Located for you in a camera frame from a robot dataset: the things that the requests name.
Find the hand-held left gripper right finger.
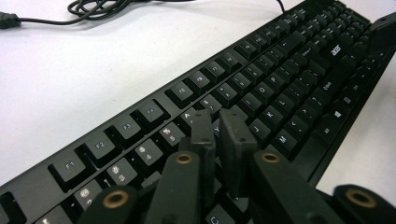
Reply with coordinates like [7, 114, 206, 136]
[219, 107, 260, 200]

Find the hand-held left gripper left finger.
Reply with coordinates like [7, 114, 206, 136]
[178, 108, 218, 208]

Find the black computer keyboard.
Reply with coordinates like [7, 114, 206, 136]
[0, 0, 396, 224]

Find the white table board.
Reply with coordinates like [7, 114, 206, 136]
[0, 0, 396, 208]

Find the black keyboard cable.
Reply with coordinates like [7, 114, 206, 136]
[0, 0, 286, 31]

